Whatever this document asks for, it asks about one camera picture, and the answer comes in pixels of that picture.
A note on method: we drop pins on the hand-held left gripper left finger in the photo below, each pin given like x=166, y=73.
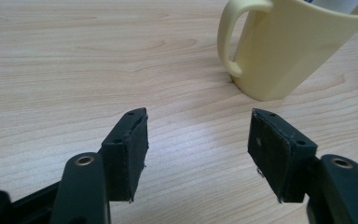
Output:
x=127, y=155

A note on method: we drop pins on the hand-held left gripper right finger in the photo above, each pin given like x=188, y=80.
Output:
x=279, y=155

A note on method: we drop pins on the yellow mug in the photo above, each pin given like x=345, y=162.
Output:
x=286, y=49

